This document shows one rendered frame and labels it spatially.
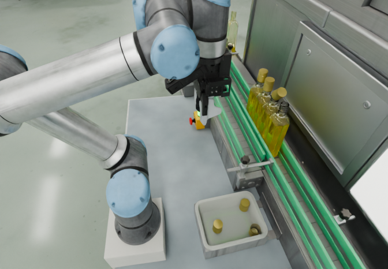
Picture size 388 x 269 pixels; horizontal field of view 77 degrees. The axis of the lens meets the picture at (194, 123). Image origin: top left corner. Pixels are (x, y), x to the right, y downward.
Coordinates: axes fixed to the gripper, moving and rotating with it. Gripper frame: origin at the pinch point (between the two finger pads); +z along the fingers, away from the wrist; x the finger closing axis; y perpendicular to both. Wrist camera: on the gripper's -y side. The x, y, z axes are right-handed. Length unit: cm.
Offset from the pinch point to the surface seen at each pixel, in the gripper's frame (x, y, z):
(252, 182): -7.8, 18.9, 32.0
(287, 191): -18.2, 25.3, 22.9
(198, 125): 33, 9, 40
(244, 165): -7.1, 14.4, 20.6
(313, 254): -36, 25, 27
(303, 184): -16.5, 32.7, 24.4
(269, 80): 13.7, 29.6, 2.1
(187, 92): 61, 9, 40
